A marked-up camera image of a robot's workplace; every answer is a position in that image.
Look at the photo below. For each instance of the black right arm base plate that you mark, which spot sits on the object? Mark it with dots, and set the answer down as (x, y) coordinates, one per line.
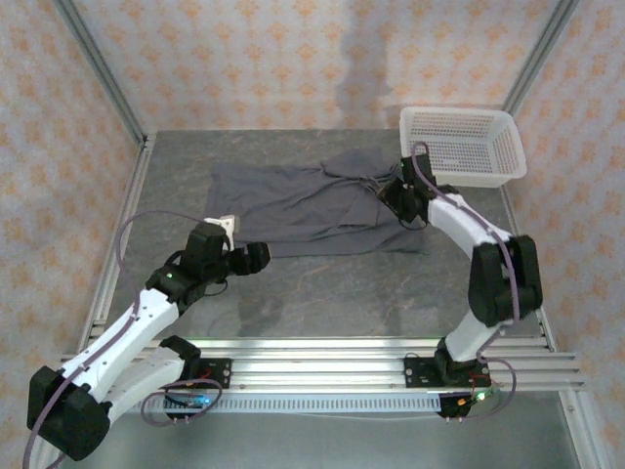
(420, 373)

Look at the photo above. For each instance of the grey t-shirt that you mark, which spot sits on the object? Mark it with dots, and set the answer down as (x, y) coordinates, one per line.
(293, 210)

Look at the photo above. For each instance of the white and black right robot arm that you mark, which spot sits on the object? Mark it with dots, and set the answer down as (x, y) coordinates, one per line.
(503, 283)

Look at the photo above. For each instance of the aluminium mounting rail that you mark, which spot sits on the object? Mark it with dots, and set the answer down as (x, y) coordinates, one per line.
(317, 371)

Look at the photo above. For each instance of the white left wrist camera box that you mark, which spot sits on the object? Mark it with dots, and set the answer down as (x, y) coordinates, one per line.
(225, 225)

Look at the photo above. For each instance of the small circuit board green light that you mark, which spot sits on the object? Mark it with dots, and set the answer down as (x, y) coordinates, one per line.
(195, 402)
(481, 396)

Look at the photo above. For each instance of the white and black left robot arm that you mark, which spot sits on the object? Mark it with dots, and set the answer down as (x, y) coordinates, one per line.
(68, 420)

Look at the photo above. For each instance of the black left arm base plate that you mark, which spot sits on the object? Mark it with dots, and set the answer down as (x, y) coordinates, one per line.
(220, 373)

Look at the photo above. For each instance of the white perforated plastic basket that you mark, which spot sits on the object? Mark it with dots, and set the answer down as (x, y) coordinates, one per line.
(469, 146)

